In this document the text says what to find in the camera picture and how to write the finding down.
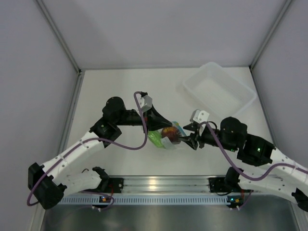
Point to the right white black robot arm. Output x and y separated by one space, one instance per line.
256 165

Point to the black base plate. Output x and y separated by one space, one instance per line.
218 185
111 185

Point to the left aluminium frame post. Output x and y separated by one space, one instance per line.
56 31

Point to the right aluminium frame post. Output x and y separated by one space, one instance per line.
272 29

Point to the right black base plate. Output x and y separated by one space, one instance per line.
218 185

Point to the red fake apple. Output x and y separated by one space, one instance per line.
172 133

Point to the clear zip top bag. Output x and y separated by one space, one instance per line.
167 138

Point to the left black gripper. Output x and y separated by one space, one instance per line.
156 121

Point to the green fake food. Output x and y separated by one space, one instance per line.
155 137

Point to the aluminium mounting rail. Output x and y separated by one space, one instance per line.
143 184

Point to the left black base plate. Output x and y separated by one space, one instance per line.
111 185

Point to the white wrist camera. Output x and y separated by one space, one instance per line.
145 103
199 116

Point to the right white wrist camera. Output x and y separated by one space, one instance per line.
199 116

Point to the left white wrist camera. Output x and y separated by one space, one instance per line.
145 103

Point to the white slotted cable duct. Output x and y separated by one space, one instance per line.
84 199

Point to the clear plastic bin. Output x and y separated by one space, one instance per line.
218 92

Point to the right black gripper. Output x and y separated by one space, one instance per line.
199 138

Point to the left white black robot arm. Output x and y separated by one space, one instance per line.
53 180

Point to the aluminium frame post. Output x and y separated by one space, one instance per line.
272 29
56 31

